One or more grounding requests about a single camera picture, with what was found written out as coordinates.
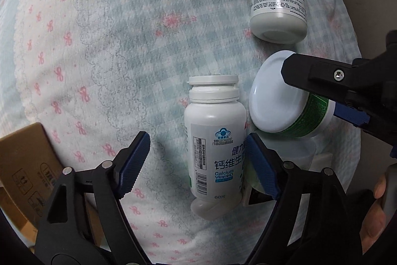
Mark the white jar with green label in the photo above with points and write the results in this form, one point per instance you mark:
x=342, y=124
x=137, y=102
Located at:
x=273, y=97

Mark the brown cardboard box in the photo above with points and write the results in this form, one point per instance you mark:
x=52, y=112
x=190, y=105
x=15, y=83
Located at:
x=24, y=159

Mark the white jar with black lid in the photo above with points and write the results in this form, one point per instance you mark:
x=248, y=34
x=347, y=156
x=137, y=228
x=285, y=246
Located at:
x=276, y=19

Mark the white vitamin bottle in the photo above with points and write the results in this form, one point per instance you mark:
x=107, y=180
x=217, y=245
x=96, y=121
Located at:
x=214, y=122

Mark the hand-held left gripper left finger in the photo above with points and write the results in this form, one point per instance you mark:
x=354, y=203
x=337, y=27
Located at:
x=134, y=164

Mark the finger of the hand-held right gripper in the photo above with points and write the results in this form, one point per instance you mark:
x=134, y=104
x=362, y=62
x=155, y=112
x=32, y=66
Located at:
x=350, y=116
x=313, y=75

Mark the person's right hand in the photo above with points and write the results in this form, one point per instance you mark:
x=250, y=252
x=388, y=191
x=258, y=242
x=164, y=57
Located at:
x=373, y=218

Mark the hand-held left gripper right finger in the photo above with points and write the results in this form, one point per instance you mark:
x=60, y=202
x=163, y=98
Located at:
x=263, y=166

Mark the checked floral blanket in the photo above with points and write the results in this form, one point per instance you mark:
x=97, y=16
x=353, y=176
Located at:
x=124, y=35

